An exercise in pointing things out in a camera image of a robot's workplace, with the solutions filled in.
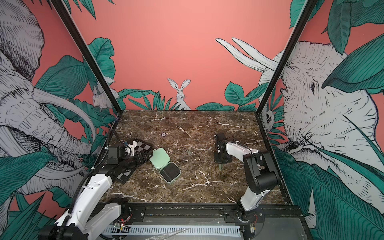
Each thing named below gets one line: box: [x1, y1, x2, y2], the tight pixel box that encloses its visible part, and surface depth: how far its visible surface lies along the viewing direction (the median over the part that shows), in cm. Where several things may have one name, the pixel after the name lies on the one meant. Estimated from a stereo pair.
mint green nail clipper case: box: [149, 148, 182, 184], surface depth 90 cm
